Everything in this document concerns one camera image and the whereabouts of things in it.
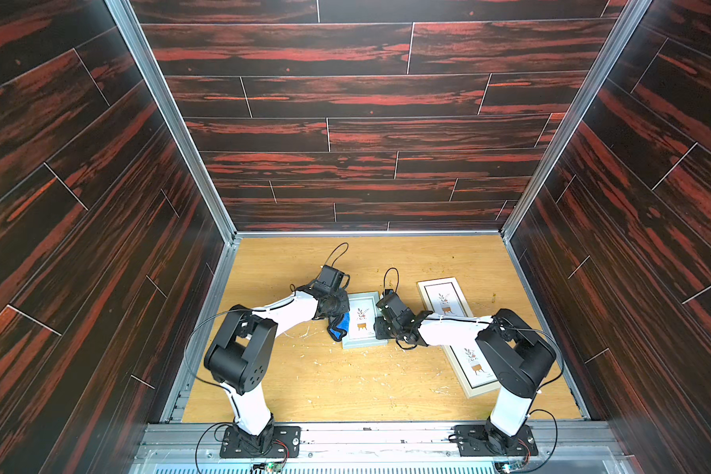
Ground light green picture frame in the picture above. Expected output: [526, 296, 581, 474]
[342, 292, 388, 350]

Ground blue microfiber cloth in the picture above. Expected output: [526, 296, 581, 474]
[327, 312, 350, 343]

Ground cream picture frame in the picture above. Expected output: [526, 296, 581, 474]
[417, 278, 473, 317]
[442, 346, 502, 398]

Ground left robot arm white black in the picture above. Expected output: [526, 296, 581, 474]
[203, 286, 350, 444]

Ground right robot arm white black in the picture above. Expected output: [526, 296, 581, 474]
[374, 307, 556, 440]

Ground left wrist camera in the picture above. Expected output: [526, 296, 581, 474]
[316, 265, 349, 293]

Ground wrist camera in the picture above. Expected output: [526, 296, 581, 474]
[376, 290, 415, 326]
[316, 265, 349, 293]

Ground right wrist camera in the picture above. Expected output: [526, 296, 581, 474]
[376, 290, 415, 326]

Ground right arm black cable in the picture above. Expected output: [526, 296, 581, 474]
[382, 265, 565, 474]

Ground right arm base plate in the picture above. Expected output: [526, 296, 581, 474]
[448, 425, 538, 457]

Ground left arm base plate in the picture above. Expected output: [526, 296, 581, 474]
[219, 425, 301, 459]

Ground aluminium front rail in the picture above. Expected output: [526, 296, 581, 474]
[130, 420, 640, 473]

